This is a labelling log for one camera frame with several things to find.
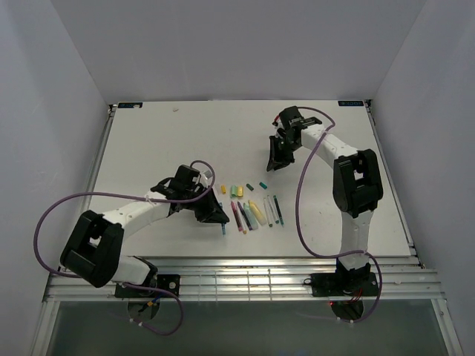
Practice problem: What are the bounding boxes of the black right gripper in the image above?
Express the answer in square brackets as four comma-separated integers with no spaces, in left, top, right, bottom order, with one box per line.
[267,135,300,172]

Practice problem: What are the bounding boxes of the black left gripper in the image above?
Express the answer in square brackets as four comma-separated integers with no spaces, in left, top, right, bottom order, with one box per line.
[184,185,229,224]

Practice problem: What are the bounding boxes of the red gel pen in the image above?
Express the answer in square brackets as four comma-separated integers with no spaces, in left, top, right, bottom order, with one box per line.
[230,201,243,232]

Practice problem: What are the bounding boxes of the dark purple pen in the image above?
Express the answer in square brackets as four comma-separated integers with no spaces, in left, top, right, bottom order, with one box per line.
[237,201,252,231]

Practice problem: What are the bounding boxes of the yellow capped white marker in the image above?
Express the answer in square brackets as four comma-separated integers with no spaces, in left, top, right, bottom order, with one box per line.
[240,220,247,234]

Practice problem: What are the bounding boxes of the teal gel pen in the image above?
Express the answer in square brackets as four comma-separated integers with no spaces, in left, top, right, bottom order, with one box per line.
[273,195,284,226]

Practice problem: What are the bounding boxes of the yellow highlighter pen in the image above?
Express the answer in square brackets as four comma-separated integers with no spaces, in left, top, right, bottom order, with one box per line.
[248,200,267,225]

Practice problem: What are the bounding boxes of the green capped white marker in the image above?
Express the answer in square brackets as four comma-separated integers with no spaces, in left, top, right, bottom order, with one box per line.
[266,195,280,225]

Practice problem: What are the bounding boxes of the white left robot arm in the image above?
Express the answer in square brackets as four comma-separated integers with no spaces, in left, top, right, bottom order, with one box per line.
[60,165,229,297]

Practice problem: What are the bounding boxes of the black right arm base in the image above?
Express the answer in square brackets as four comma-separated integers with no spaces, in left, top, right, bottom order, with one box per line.
[303,272,379,297]

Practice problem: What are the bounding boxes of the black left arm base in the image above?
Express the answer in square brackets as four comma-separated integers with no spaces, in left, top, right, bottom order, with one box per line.
[114,274,180,299]

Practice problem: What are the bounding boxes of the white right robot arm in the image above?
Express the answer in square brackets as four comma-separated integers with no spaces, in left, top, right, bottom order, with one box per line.
[266,106,384,294]

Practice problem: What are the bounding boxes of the blue corner label right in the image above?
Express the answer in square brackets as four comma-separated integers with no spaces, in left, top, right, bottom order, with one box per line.
[338,100,364,107]

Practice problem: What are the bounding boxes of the blue corner label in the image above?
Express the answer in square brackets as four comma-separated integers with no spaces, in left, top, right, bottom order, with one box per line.
[338,100,364,107]
[117,102,143,109]

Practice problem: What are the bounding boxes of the blue corner label left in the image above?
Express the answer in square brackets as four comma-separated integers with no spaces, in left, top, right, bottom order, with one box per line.
[117,102,143,109]

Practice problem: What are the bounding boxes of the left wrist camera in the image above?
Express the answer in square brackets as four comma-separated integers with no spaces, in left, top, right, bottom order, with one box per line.
[199,170,215,188]

